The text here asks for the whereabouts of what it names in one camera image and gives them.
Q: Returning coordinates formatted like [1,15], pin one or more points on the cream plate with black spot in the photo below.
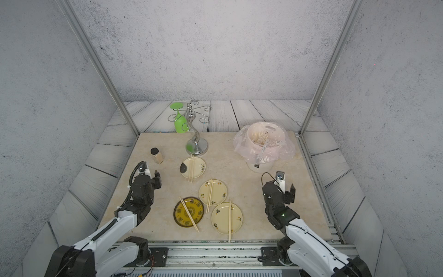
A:
[200,166]

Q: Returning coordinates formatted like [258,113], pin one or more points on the yellow patterned plate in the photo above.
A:
[196,208]

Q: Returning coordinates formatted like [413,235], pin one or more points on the silver metal hook stand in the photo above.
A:
[197,114]

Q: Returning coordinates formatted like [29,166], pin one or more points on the aluminium frame post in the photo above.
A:
[81,35]
[331,65]

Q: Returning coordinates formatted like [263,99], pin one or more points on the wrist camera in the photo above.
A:
[280,181]
[143,169]

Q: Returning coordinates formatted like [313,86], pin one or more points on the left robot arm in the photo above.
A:
[99,254]

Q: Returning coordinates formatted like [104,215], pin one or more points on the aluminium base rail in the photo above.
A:
[213,256]

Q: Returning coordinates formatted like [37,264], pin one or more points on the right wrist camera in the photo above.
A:
[280,181]

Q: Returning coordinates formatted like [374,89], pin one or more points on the bare wooden chopstick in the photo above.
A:
[190,169]

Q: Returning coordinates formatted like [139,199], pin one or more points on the cream floral plate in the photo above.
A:
[219,218]
[219,192]

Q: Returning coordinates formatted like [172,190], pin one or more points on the white bucket with pink bag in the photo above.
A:
[261,144]

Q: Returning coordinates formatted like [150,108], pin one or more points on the small bottle with black cap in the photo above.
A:
[157,155]

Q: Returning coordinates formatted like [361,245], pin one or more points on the right aluminium frame post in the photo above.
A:
[331,65]

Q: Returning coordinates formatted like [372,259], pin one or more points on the left aluminium frame post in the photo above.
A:
[81,35]

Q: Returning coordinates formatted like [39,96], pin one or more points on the green plastic spoon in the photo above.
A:
[178,118]

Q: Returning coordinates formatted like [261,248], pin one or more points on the cream floral plate middle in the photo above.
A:
[219,192]

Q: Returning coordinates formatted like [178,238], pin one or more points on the cream floral plate front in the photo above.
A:
[219,218]

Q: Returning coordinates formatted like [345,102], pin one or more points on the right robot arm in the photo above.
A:
[301,245]

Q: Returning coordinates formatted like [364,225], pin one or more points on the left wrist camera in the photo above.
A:
[143,169]

